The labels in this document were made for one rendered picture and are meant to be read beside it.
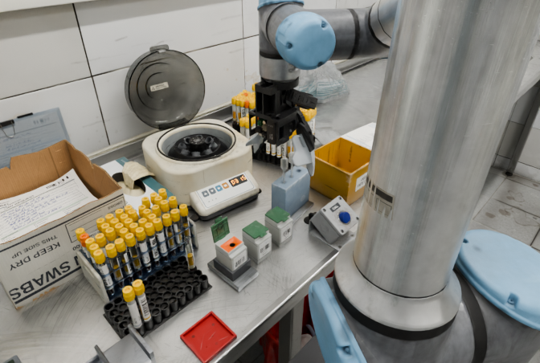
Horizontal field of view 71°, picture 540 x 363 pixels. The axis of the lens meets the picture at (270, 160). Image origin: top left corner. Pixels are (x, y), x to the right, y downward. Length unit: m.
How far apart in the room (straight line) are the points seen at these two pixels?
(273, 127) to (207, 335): 0.38
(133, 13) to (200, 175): 0.47
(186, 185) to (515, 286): 0.67
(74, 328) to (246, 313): 0.30
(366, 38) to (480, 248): 0.32
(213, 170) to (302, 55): 0.45
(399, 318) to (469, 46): 0.22
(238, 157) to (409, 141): 0.69
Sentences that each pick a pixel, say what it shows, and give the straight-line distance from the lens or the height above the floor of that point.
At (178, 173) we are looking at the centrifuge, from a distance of 0.89.
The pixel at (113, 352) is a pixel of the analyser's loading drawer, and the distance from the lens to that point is 0.69.
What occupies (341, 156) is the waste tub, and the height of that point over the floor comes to 0.92.
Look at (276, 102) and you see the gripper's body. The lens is 0.70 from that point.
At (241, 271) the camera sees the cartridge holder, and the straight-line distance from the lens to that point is 0.76.
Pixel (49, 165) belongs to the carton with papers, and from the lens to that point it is 1.05.
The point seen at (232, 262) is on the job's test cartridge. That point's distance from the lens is 0.73.
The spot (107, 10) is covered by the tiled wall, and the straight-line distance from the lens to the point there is 1.08.
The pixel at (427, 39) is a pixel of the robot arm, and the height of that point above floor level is 1.41.
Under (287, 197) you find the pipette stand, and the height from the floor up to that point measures 0.95.
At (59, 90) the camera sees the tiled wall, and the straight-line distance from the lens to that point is 1.07.
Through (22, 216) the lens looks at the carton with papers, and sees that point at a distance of 0.97.
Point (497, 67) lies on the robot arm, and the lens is 0.26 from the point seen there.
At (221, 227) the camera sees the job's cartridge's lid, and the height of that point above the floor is 0.97.
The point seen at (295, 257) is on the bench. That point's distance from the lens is 0.82.
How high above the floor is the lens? 1.47
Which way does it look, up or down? 32 degrees down
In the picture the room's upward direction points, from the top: straight up
